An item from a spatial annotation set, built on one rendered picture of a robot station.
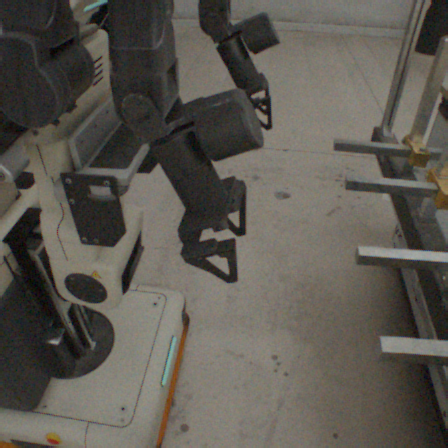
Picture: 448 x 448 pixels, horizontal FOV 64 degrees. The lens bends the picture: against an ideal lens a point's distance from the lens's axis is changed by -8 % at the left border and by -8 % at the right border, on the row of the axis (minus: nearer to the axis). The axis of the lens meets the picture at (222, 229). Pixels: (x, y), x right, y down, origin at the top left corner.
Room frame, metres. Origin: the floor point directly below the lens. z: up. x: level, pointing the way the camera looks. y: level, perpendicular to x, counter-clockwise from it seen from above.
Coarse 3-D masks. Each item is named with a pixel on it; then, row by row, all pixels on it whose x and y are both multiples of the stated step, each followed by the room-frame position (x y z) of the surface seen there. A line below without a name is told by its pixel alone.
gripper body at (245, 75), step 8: (240, 64) 0.80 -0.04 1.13; (248, 64) 0.80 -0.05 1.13; (232, 72) 0.80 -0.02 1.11; (240, 72) 0.80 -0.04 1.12; (248, 72) 0.80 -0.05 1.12; (256, 72) 0.81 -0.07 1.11; (240, 80) 0.80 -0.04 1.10; (248, 80) 0.79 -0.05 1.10; (256, 80) 0.80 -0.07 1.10; (240, 88) 0.80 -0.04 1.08; (248, 88) 0.79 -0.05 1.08; (256, 88) 0.77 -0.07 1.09; (264, 88) 0.77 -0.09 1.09
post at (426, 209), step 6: (444, 150) 0.83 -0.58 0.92; (444, 156) 0.82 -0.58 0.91; (438, 162) 0.84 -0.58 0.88; (444, 162) 0.81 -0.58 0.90; (438, 168) 0.83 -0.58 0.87; (444, 168) 0.81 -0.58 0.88; (438, 174) 0.82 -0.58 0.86; (444, 174) 0.81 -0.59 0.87; (426, 198) 0.83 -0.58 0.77; (426, 204) 0.81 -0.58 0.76; (432, 204) 0.81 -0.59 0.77; (420, 210) 0.83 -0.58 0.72; (426, 210) 0.81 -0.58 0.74; (432, 210) 0.81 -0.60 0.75; (426, 216) 0.81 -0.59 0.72; (432, 216) 0.80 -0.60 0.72
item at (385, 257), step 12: (360, 252) 0.56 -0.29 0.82; (372, 252) 0.56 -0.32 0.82; (384, 252) 0.56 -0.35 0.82; (396, 252) 0.56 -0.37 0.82; (408, 252) 0.56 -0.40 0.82; (420, 252) 0.56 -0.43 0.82; (432, 252) 0.56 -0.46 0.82; (360, 264) 0.55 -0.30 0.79; (372, 264) 0.55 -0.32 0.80; (384, 264) 0.55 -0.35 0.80; (396, 264) 0.54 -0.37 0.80; (408, 264) 0.54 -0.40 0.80; (420, 264) 0.54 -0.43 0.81; (432, 264) 0.53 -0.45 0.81; (444, 264) 0.53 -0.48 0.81
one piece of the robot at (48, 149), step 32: (96, 32) 0.74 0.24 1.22; (96, 64) 0.70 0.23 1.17; (96, 96) 0.70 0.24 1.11; (64, 128) 0.56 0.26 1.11; (32, 160) 0.58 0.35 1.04; (64, 160) 0.57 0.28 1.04; (64, 224) 0.56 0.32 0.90; (128, 224) 0.68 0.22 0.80; (64, 256) 0.54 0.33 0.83; (96, 256) 0.55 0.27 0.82; (128, 256) 0.62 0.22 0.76; (64, 288) 0.55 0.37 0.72; (96, 288) 0.53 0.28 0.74
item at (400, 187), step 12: (348, 180) 0.80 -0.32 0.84; (360, 180) 0.80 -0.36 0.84; (372, 180) 0.81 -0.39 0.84; (384, 180) 0.81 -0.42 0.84; (396, 180) 0.81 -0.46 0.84; (384, 192) 0.79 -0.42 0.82; (396, 192) 0.79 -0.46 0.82; (408, 192) 0.78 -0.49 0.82; (420, 192) 0.78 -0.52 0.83; (432, 192) 0.77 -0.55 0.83
